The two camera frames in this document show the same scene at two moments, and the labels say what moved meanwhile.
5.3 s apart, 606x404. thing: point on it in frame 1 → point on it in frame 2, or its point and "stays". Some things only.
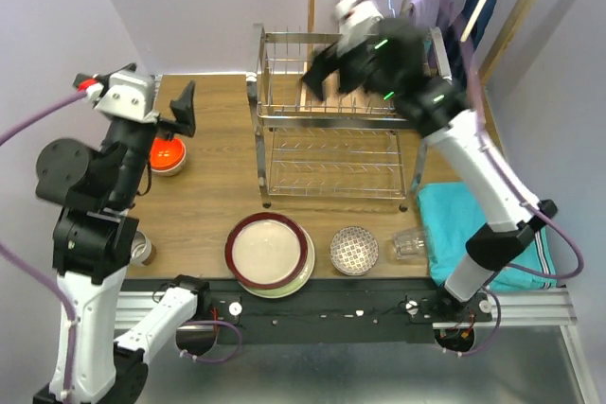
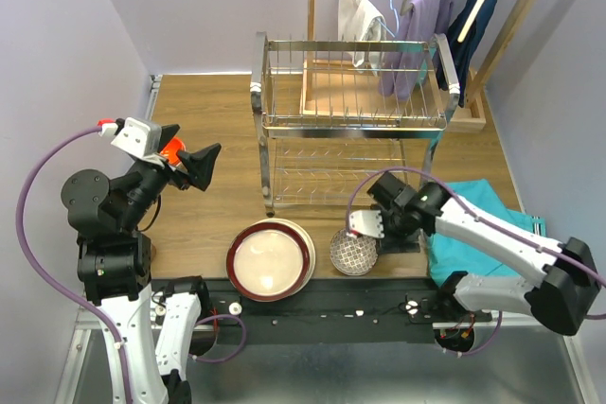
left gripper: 158,121 → 169,171
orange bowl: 168,157 stays
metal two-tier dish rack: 340,148 stays
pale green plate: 296,284 → 311,251
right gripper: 327,62 → 389,243
